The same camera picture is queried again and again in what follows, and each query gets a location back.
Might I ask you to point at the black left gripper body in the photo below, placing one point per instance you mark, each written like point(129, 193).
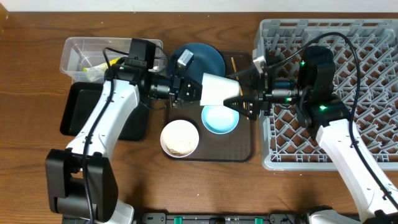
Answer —
point(177, 91)

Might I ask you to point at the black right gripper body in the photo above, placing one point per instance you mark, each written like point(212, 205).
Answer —
point(286, 90)

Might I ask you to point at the light blue small bowl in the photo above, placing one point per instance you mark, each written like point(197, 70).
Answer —
point(219, 119)

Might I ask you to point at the white paper cup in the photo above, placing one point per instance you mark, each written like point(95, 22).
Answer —
point(216, 89)

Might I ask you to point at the dark blue bowl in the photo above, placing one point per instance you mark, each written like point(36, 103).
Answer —
point(206, 59)

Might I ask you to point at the white bowl with rice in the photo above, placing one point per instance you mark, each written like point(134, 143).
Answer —
point(179, 138)

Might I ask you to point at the yellow white snack wrapper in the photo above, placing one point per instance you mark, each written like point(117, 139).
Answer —
point(93, 70)

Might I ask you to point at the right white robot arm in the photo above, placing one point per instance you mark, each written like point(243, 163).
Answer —
point(331, 124)

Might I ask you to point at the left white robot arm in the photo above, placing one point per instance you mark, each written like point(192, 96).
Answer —
point(80, 180)

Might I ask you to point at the grey plastic dishwasher rack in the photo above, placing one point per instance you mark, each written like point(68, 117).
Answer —
point(365, 55)

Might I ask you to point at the black waste tray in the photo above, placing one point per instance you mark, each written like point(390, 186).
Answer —
point(82, 99)

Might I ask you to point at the wooden chopstick right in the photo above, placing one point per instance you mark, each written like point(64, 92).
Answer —
point(237, 78)

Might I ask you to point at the dark brown serving tray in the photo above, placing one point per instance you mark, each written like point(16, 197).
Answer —
point(236, 146)

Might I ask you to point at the clear plastic bin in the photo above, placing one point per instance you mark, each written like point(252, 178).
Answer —
point(76, 49)

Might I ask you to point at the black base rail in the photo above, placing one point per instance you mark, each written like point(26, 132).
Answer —
point(162, 218)

